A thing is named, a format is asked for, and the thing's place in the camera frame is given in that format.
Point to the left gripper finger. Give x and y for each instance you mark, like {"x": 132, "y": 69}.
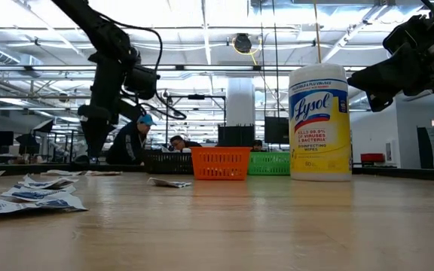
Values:
{"x": 104, "y": 131}
{"x": 89, "y": 131}

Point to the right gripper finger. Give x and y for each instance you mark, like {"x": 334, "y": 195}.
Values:
{"x": 379, "y": 101}
{"x": 382, "y": 75}

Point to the Lysol wipes canister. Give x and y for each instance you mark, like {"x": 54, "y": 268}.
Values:
{"x": 320, "y": 124}

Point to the person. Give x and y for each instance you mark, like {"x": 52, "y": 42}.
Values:
{"x": 183, "y": 144}
{"x": 257, "y": 146}
{"x": 130, "y": 145}

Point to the red box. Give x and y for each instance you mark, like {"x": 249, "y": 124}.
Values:
{"x": 372, "y": 158}

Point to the black plastic basket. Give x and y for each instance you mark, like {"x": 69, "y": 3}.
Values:
{"x": 168, "y": 162}

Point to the orange plastic basket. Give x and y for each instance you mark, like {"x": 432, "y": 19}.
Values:
{"x": 220, "y": 163}

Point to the green plastic basket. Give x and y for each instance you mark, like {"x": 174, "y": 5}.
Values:
{"x": 269, "y": 163}

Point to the black perforated long box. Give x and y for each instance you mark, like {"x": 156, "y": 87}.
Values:
{"x": 236, "y": 136}

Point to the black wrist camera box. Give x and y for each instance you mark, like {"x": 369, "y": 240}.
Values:
{"x": 141, "y": 81}

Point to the black rack frame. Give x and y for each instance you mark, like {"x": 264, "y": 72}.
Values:
{"x": 196, "y": 96}

